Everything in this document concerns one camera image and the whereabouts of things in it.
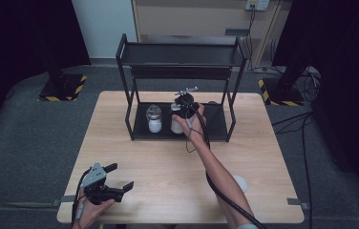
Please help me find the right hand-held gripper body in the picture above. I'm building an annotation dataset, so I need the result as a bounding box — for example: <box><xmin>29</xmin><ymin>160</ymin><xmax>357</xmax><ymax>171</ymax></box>
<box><xmin>174</xmin><ymin>86</ymin><xmax>200</xmax><ymax>120</ymax></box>

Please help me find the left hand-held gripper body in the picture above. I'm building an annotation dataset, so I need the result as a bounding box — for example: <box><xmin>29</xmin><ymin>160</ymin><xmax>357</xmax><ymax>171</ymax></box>
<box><xmin>80</xmin><ymin>162</ymin><xmax>124</xmax><ymax>205</ymax></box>

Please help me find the glass jar with white lid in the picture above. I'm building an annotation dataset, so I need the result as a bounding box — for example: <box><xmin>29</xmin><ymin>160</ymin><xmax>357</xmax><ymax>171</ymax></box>
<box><xmin>170</xmin><ymin>102</ymin><xmax>185</xmax><ymax>135</ymax></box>

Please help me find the glass jar with plastic-wrapped lid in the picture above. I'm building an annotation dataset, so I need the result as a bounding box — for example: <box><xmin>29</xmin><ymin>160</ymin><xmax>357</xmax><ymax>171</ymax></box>
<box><xmin>145</xmin><ymin>104</ymin><xmax>163</xmax><ymax>134</ymax></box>

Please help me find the black metal shelf rack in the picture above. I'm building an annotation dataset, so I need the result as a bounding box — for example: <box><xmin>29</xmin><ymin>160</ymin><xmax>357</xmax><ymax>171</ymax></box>
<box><xmin>116</xmin><ymin>32</ymin><xmax>248</xmax><ymax>143</ymax></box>

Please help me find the person's right hand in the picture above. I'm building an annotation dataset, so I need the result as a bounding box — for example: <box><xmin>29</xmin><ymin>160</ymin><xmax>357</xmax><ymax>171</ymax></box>
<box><xmin>171</xmin><ymin>103</ymin><xmax>210</xmax><ymax>148</ymax></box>

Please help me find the person's left hand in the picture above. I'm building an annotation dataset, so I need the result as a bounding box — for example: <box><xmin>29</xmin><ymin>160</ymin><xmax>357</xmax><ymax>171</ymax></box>
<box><xmin>72</xmin><ymin>197</ymin><xmax>116</xmax><ymax>229</ymax></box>

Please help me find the grey tape strip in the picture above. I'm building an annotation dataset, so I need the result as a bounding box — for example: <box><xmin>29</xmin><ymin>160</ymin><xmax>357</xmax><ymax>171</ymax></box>
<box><xmin>286</xmin><ymin>198</ymin><xmax>310</xmax><ymax>211</ymax></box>
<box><xmin>52</xmin><ymin>195</ymin><xmax>76</xmax><ymax>207</ymax></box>

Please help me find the stand base with hazard tape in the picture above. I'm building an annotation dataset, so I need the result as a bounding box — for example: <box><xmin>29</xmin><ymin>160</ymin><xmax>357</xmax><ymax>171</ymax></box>
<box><xmin>37</xmin><ymin>73</ymin><xmax>88</xmax><ymax>103</ymax></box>
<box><xmin>258</xmin><ymin>77</ymin><xmax>306</xmax><ymax>107</ymax></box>

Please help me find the white round lid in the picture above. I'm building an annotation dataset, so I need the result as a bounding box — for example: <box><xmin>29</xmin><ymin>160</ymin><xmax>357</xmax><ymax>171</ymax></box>
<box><xmin>233</xmin><ymin>175</ymin><xmax>248</xmax><ymax>194</ymax></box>

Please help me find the dark curtain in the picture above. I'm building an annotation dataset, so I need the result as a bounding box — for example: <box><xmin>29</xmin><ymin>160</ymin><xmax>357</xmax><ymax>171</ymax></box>
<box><xmin>272</xmin><ymin>0</ymin><xmax>359</xmax><ymax>204</ymax></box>
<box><xmin>0</xmin><ymin>0</ymin><xmax>91</xmax><ymax>142</ymax></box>

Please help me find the thin black cable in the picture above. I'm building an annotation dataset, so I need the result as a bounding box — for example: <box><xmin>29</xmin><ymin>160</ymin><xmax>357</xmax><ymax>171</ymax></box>
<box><xmin>185</xmin><ymin>111</ymin><xmax>205</xmax><ymax>155</ymax></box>

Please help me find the grey wall plate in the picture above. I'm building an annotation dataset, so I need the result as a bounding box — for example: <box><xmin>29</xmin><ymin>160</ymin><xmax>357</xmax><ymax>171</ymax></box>
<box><xmin>224</xmin><ymin>28</ymin><xmax>250</xmax><ymax>36</ymax></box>

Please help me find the black wall cable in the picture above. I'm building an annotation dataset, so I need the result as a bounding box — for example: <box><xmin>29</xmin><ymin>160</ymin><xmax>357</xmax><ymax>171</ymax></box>
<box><xmin>246</xmin><ymin>5</ymin><xmax>256</xmax><ymax>72</ymax></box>

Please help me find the thick black gripper cable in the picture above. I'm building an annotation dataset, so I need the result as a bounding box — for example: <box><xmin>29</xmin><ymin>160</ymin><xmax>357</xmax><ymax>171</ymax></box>
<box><xmin>180</xmin><ymin>94</ymin><xmax>267</xmax><ymax>229</ymax></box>

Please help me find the black floor cable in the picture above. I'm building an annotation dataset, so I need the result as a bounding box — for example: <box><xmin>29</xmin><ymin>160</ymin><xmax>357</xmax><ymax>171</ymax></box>
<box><xmin>271</xmin><ymin>111</ymin><xmax>312</xmax><ymax>128</ymax></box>

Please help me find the white wall socket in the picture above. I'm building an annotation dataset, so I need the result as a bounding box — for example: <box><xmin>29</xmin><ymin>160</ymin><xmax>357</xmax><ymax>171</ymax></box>
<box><xmin>244</xmin><ymin>0</ymin><xmax>271</xmax><ymax>11</ymax></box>

